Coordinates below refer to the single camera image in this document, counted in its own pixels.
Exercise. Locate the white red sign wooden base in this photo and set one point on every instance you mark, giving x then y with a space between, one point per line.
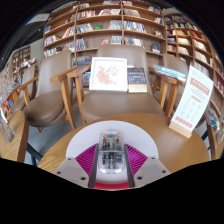
193 96

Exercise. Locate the stack of blue books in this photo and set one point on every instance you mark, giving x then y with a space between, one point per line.
170 72

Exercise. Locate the large wooden bookshelf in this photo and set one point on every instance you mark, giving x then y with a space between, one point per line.
100 26

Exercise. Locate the round wooden side table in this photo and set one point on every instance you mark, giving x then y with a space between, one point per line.
210 143
13 143

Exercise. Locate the dark blue book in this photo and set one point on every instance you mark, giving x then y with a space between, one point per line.
137 80

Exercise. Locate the glass vase dried flowers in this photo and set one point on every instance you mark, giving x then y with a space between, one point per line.
6 131
220 130

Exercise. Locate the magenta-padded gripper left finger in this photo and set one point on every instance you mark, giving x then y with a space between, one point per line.
85 161

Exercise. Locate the colourful book pile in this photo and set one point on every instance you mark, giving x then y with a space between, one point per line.
212 118

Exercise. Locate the angled wooden bookshelf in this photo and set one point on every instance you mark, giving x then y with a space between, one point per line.
200 50

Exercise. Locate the brown padded wooden armchair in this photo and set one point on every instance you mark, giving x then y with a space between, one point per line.
176 61
50 83
30 76
113 103

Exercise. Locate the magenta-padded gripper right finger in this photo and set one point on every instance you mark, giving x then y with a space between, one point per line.
138 161

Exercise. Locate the distant wooden bookshelf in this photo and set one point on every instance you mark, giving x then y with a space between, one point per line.
21 60

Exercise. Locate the white ceiling air vent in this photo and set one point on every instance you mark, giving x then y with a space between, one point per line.
39 18

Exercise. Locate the white framed floral picture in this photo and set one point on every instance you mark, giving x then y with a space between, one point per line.
108 74

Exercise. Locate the white mouse pad red rest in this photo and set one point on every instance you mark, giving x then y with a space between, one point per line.
83 136

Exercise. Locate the transparent computer mouse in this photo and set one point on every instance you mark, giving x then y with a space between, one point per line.
111 153

